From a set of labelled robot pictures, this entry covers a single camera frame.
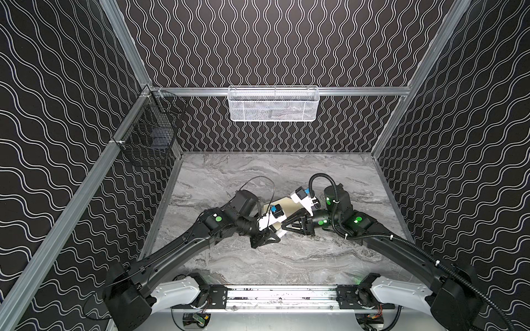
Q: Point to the white wire mesh basket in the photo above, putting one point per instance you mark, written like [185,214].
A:
[273,103]

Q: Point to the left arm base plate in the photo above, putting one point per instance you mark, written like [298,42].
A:
[214,297]

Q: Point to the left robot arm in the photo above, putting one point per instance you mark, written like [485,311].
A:
[127,290]

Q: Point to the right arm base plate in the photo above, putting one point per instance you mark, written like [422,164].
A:
[348,298]

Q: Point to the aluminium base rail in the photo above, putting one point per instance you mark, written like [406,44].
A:
[274,299]

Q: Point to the black wire basket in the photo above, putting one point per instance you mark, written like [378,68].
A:
[150,142]

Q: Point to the cream envelope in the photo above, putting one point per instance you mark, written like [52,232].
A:
[288,206]

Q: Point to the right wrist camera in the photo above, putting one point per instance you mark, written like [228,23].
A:
[303,197]

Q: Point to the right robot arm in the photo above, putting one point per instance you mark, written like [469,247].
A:
[445,293]

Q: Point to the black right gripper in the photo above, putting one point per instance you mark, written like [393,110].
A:
[308,224]

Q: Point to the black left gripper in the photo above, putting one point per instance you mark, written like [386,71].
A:
[257,237]

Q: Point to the white glue stick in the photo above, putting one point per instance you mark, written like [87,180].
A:
[280,232]

